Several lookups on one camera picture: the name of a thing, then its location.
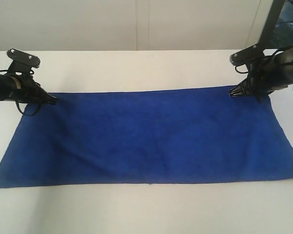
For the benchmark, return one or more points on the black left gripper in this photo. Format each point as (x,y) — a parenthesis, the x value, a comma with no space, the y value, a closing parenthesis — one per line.
(26,90)

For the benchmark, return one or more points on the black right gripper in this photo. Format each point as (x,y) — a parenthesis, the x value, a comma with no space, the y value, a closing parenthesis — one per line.
(264,78)

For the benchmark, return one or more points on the blue terry towel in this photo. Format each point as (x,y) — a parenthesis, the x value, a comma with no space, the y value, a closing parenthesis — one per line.
(185,136)

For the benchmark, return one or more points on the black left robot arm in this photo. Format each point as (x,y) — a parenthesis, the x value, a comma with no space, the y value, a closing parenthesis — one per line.
(5,88)

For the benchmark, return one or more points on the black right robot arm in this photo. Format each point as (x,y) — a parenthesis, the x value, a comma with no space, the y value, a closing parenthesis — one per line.
(284,61)

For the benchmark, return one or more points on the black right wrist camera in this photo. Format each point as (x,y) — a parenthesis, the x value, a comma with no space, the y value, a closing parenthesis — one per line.
(246,55)

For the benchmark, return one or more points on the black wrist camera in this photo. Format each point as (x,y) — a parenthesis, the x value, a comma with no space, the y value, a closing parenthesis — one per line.
(246,55)
(21,57)

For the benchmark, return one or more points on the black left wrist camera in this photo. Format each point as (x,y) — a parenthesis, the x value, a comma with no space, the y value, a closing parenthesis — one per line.
(21,57)

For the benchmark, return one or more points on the dark metal post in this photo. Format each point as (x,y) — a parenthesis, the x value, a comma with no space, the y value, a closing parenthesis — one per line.
(270,23)

